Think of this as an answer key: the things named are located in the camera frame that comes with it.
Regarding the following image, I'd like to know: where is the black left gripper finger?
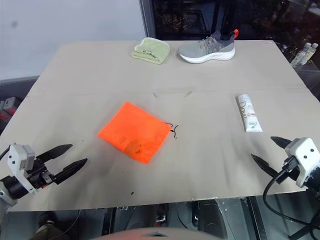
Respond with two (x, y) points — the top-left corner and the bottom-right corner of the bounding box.
(36, 143), (74, 163)
(53, 157), (89, 186)

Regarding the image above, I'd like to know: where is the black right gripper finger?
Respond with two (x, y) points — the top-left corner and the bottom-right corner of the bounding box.
(270, 136), (292, 151)
(250, 153), (279, 179)

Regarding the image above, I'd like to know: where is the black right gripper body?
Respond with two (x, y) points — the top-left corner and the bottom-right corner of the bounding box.
(273, 156), (301, 185)

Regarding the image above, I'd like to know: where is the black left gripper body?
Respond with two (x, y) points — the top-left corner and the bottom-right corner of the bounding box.
(24, 157), (58, 193)

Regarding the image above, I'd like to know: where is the white Dove tube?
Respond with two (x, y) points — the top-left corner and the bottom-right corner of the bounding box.
(236, 93), (264, 134)

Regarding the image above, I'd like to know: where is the dark shoe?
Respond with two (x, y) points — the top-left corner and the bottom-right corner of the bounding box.
(36, 211), (57, 236)

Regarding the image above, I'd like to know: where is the beige paper table cover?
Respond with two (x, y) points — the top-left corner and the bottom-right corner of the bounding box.
(0, 39), (320, 213)

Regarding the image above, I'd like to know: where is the clear bottle white cap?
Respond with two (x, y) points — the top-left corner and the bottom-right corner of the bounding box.
(301, 42), (320, 66)
(289, 42), (312, 68)

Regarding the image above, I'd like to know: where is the beige rounded robot torso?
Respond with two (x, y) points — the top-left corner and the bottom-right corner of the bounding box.
(100, 226), (221, 240)

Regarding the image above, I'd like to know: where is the grey sneaker white sole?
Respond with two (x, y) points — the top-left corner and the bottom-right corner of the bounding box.
(178, 29), (240, 64)

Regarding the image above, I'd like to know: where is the folded green towel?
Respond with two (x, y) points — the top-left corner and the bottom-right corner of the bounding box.
(131, 37), (170, 66)

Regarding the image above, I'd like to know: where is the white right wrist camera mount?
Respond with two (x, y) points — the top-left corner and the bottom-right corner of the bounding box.
(284, 136), (320, 188)

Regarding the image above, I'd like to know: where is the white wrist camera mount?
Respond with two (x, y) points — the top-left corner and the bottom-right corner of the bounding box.
(6, 143), (38, 195)
(284, 136), (320, 188)

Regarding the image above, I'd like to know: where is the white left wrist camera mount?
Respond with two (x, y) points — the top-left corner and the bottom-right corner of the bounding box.
(6, 143), (38, 195)

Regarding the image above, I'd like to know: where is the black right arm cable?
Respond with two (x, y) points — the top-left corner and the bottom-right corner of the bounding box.
(262, 159), (320, 224)

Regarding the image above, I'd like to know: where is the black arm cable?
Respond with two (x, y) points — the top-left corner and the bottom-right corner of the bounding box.
(0, 147), (11, 161)
(262, 159), (320, 224)

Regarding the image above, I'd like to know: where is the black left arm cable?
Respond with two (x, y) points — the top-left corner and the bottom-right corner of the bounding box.
(0, 147), (11, 161)

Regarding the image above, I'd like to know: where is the orange drawstring bag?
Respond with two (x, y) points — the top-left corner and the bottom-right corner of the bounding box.
(96, 100), (179, 165)

